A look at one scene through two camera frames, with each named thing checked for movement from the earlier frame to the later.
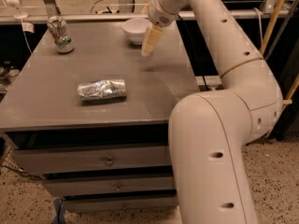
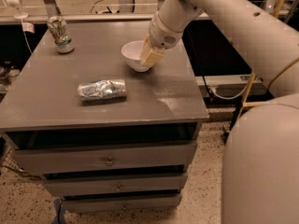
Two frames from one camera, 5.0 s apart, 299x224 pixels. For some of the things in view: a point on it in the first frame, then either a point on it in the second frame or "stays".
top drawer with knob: (35, 161) stays
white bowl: (135, 29) → (132, 52)
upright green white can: (64, 41) stays
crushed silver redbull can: (102, 90) stays
